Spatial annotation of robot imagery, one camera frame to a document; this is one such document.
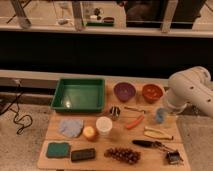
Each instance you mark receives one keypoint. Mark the red yellow apple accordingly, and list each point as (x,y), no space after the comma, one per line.
(90,133)

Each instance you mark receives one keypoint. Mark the small metal cup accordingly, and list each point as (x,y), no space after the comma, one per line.
(114,112)

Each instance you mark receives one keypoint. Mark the orange bowl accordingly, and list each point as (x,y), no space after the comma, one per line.
(151,93)

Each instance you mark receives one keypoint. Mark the wooden board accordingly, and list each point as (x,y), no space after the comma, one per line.
(119,136)

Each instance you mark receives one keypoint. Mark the black eraser block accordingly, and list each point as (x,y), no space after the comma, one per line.
(83,154)

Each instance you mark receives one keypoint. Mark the green plastic tray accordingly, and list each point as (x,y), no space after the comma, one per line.
(79,95)

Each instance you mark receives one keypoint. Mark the white lidded container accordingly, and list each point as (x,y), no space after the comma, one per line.
(104,125)

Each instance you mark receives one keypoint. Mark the purple bowl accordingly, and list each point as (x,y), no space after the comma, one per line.
(124,91)

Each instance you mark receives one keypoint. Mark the yellow banana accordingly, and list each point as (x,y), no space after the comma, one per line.
(157,133)

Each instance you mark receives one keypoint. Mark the black handled tool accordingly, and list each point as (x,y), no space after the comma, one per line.
(152,144)

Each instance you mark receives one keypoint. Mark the light blue cloth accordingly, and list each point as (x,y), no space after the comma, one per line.
(71,128)

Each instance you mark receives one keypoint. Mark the orange carrot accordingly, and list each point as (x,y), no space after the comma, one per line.
(134,123)

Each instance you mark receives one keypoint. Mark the blue cup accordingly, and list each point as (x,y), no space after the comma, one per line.
(160,115)

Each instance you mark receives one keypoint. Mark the brown grape bunch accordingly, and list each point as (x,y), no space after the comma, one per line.
(125,155)

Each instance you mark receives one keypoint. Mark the green sponge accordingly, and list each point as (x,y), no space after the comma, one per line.
(58,150)

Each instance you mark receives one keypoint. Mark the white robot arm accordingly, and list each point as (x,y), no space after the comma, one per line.
(190,85)

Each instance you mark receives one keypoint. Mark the black binder clip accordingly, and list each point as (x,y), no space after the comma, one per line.
(173,158)

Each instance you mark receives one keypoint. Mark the thin metal rod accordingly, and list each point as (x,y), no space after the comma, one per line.
(135,109)

